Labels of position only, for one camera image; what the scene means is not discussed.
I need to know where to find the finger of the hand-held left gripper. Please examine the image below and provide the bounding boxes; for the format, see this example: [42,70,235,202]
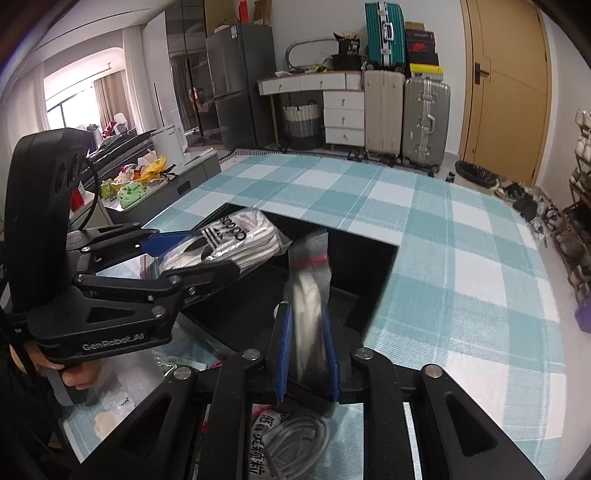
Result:
[67,222,205,274]
[74,260,242,341]

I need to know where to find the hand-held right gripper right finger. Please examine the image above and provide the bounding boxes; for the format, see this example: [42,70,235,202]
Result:
[321,305,548,480]

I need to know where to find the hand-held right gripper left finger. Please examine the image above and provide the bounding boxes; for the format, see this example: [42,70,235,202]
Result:
[69,302,296,480]

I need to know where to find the white socks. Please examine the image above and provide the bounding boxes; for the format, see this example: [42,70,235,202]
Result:
[157,208,295,283]

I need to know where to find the clear bag with white item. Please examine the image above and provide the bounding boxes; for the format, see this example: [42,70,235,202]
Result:
[281,230,334,386]

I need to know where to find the black cardboard box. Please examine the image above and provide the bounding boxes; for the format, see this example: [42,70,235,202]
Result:
[182,202,400,358]

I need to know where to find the person's left hand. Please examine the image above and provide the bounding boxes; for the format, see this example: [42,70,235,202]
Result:
[34,355,116,393]

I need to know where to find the red bottle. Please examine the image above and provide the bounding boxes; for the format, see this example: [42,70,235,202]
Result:
[69,182,88,215]

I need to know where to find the green packet pile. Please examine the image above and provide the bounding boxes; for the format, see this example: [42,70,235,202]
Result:
[100,178,148,209]

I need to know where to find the grey low cabinet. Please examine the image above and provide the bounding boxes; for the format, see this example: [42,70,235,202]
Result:
[104,147,222,227]

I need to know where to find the yellow plastic bag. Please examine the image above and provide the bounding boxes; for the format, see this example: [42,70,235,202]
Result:
[139,156,168,183]

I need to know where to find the black sofa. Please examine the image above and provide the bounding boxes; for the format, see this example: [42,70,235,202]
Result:
[88,129,160,169]

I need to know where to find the white appliance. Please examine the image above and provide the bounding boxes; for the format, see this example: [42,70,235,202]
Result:
[151,124,188,162]

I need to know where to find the teal checked blanket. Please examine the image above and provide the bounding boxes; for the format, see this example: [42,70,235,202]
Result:
[60,148,568,480]

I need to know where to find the beige curtain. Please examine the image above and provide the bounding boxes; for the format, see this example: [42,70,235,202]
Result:
[92,69,132,134]

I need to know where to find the dark glass cabinet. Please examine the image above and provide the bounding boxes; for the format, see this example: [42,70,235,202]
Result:
[164,11,208,144]

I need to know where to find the grey refrigerator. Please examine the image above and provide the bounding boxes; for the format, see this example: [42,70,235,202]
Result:
[204,22,278,149]

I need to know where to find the woven laundry basket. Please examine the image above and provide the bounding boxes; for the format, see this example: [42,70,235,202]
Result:
[281,102,322,151]

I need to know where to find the white desk with drawers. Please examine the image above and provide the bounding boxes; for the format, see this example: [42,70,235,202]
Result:
[257,70,368,147]

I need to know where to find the black trash bag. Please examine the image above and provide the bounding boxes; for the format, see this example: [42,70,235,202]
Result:
[455,159,498,188]

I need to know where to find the cardboard boxes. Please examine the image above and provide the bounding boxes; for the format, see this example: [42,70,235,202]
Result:
[204,0,274,37]

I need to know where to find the beige suitcase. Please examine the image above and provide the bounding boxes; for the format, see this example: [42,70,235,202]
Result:
[362,69,406,160]

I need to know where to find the shoes on floor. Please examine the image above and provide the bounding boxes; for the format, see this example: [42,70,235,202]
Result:
[494,180,561,241]

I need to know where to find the silver suitcase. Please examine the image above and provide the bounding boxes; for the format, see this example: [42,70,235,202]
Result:
[401,76,452,169]

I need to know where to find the purple bag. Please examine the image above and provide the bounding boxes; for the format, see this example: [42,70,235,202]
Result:
[574,295,591,334]

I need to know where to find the shoe rack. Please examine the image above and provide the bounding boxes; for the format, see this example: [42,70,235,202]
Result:
[551,108,591,305]

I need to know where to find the teal suitcase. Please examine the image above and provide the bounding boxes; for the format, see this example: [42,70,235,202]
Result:
[364,1,407,70]

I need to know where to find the stack of shoe boxes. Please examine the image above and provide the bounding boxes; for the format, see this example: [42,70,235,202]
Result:
[404,21,445,78]

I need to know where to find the wooden door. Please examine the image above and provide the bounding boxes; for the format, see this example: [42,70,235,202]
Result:
[459,0,553,188]

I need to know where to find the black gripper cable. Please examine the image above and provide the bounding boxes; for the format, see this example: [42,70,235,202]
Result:
[76,159,101,232]

